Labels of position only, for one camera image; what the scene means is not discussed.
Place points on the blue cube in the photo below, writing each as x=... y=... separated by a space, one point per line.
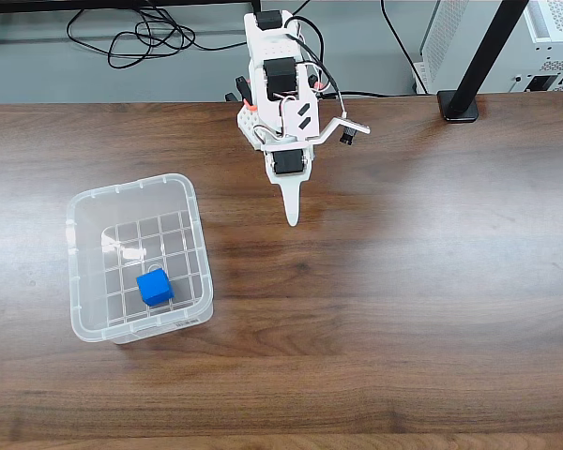
x=155 y=288

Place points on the clear plastic container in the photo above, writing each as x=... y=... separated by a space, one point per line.
x=141 y=323

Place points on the black pole stand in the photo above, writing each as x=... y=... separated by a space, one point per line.
x=492 y=47

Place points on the white computer case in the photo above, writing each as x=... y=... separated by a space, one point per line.
x=558 y=28

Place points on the white camera mount with camera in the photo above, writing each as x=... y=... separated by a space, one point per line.
x=302 y=124

